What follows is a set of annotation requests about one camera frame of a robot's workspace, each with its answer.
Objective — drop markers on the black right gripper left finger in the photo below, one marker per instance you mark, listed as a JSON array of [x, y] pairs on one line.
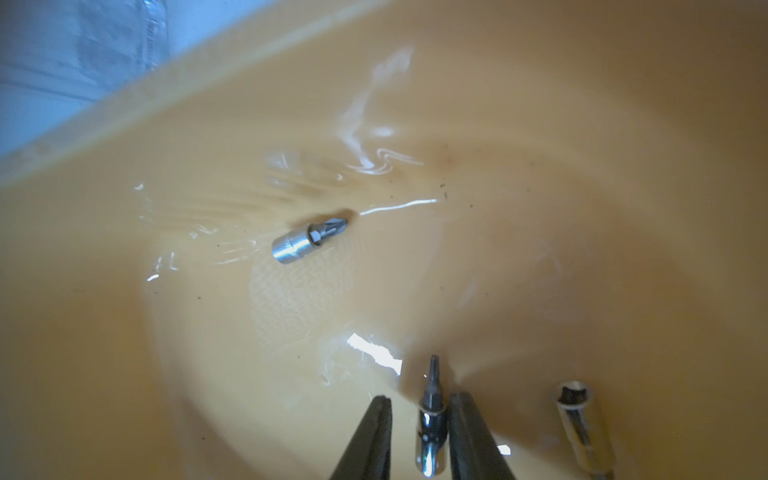
[[368, 454]]

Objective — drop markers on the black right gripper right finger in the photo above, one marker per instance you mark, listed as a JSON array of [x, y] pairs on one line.
[[473, 451]]

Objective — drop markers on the silver socket bit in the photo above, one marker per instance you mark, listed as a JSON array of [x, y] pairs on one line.
[[586, 429], [432, 431]]

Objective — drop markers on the silver bit in box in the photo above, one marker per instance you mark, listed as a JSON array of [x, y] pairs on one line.
[[301, 242]]

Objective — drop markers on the yellow plastic storage box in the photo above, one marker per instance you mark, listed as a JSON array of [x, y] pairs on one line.
[[536, 192]]

